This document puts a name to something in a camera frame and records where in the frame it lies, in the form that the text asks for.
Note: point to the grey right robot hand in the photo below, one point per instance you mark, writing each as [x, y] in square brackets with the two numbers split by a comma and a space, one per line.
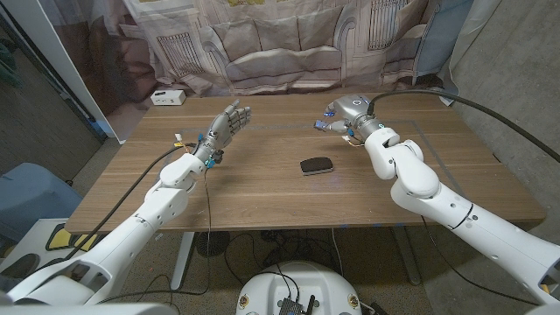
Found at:
[354, 107]

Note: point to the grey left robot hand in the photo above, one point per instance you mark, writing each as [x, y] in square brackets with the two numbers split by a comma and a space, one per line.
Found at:
[223, 129]

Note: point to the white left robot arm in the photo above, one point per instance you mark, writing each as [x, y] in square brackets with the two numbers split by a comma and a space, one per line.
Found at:
[149, 214]

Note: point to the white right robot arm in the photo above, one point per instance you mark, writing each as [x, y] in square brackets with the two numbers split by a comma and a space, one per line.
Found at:
[459, 214]

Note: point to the black eraser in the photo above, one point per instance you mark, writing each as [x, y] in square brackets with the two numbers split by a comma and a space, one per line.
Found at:
[316, 165]

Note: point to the white power box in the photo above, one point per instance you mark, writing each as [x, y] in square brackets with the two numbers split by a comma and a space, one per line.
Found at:
[168, 97]

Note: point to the printed sofa backdrop cloth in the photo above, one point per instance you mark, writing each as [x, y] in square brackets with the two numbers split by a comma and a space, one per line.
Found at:
[284, 44]

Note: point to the round black floor fan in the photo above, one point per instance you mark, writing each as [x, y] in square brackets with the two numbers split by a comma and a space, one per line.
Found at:
[212, 243]

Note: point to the white table leg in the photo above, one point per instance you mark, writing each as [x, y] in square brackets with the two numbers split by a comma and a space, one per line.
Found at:
[183, 262]

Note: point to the grey table leg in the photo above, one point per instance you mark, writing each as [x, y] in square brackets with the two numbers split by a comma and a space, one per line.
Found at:
[407, 258]

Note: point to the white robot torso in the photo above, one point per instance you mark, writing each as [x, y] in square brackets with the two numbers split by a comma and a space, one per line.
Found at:
[306, 284]

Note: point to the white upright panel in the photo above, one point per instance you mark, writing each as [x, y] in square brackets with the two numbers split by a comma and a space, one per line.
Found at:
[59, 57]

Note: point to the black module with antenna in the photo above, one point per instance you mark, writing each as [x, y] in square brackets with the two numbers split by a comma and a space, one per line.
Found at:
[289, 307]

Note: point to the blue-grey chair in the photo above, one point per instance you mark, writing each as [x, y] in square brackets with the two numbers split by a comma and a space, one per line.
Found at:
[30, 197]

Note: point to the white floor platform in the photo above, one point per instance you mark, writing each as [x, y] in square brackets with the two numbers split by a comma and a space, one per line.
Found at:
[35, 242]

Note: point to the person leg in jeans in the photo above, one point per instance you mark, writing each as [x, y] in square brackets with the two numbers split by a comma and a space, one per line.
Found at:
[19, 266]

